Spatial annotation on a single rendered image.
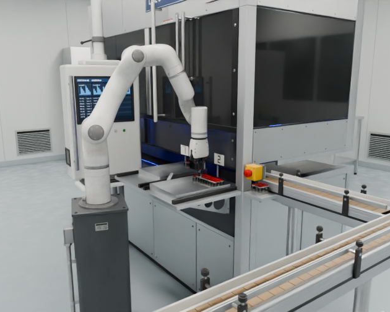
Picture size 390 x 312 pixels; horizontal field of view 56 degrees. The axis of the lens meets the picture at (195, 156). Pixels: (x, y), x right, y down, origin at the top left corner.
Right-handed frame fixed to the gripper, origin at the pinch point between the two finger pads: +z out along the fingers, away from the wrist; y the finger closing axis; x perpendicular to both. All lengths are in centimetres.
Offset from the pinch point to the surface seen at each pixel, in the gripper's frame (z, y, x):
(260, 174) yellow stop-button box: 1.4, -18.1, 26.9
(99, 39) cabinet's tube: -71, 16, -88
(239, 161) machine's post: -3.5, -15.0, 14.6
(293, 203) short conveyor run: 14, -26, 42
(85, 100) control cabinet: -32, 30, -84
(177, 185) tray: 12.1, 6.0, -12.0
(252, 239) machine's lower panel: 41, -23, 18
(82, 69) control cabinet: -52, 30, -84
